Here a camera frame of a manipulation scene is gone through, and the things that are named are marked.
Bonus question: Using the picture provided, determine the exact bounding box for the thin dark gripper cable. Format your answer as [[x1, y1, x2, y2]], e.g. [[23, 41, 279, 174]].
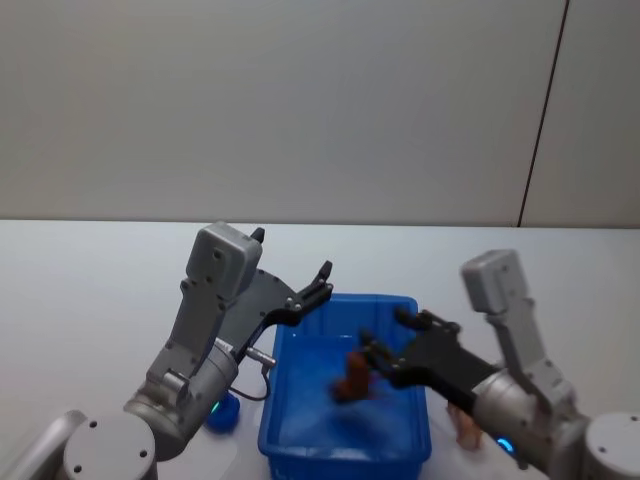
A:
[[230, 348, 278, 402]]

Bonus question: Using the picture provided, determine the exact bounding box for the small blue round cap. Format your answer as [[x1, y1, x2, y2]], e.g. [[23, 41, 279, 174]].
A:
[[206, 389, 242, 434]]

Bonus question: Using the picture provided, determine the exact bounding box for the brown toy piece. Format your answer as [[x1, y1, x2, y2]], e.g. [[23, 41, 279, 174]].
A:
[[327, 349, 376, 404]]

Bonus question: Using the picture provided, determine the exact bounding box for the blue plastic bin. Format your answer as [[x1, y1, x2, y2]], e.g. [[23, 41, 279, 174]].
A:
[[257, 293, 433, 480]]

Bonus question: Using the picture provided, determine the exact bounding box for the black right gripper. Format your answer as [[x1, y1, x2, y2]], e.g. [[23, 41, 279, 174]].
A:
[[358, 308, 499, 417]]

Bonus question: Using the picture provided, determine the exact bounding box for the pale pink toy piece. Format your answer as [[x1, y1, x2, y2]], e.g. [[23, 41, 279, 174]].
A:
[[446, 403, 484, 451]]

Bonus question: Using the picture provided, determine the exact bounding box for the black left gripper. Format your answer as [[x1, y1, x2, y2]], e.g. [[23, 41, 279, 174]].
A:
[[215, 227, 335, 358]]

